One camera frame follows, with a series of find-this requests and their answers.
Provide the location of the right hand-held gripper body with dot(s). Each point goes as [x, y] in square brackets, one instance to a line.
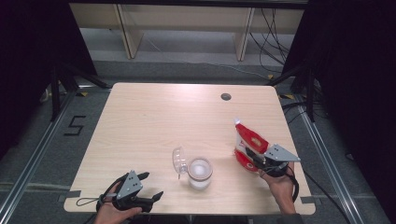
[280, 154]

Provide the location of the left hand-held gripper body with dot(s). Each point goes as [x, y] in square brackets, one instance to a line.
[130, 186]

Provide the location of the red and white plastic bag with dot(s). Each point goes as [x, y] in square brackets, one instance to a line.
[249, 137]

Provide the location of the clear jug with beige lid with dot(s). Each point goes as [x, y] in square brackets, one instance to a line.
[199, 172]

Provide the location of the person's left hand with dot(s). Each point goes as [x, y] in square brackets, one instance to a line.
[107, 214]

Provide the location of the person's right hand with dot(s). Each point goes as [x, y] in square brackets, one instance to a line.
[283, 193]

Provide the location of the grey tape strip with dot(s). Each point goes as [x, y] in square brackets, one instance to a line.
[74, 194]
[308, 200]

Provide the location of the yellow and black tape piece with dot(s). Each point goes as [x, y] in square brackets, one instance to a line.
[270, 76]
[286, 96]
[81, 93]

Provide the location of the black metal stand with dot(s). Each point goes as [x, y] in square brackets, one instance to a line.
[55, 93]
[309, 93]

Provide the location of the grey table grommet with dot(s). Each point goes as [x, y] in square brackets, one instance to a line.
[226, 96]

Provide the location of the black curtain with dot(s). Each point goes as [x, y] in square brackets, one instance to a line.
[358, 62]
[25, 46]

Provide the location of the beige wooden shelf unit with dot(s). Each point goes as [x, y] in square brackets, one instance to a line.
[93, 17]

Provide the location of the metal floor rail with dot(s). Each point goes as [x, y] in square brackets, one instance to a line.
[326, 161]
[34, 155]

